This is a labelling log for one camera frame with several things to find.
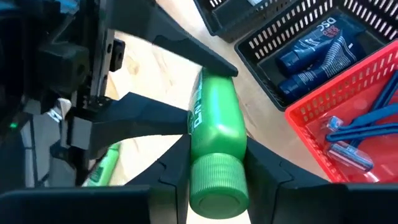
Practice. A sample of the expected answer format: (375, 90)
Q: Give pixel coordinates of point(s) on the dark blue toiletry tube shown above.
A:
(304, 46)
(329, 65)

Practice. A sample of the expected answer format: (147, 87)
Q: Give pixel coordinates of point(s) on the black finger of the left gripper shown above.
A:
(174, 40)
(130, 118)

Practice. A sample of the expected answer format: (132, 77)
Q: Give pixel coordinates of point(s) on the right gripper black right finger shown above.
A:
(273, 199)

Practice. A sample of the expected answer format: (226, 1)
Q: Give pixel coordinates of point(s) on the black slotted plastic basket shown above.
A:
(270, 67)
(230, 21)

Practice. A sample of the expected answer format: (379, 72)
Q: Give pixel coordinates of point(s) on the blue disposable razor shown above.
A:
(382, 115)
(351, 157)

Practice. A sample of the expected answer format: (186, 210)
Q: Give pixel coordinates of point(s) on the red slotted plastic basket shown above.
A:
(311, 130)

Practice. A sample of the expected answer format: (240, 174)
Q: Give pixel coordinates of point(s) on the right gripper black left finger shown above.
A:
(174, 186)

